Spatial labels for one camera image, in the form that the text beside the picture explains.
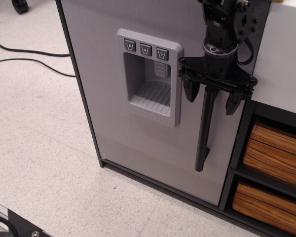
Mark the black caster wheel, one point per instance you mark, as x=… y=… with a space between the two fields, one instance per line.
x=20 y=6

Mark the lower wooden striped drawer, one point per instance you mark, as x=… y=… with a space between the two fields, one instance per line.
x=270 y=208

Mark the dark bar door handle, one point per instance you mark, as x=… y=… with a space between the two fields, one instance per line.
x=207 y=111

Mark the wooden striped drawer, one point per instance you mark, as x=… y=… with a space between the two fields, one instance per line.
x=272 y=152
x=270 y=208

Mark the grey water dispenser panel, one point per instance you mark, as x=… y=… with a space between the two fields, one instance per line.
x=149 y=68

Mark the dark grey cabinet frame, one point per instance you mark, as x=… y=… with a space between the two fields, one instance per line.
x=253 y=112

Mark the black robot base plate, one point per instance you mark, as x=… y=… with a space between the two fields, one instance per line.
x=25 y=228

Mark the upper wooden striped drawer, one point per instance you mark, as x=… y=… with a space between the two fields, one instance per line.
x=272 y=152

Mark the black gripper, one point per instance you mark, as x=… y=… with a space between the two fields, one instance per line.
x=219 y=73

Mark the white sink front panel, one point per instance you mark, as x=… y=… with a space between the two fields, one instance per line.
x=275 y=66

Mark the grey toy fridge door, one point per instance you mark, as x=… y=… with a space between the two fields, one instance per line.
x=163 y=155

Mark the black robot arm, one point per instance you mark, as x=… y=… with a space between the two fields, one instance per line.
x=228 y=24

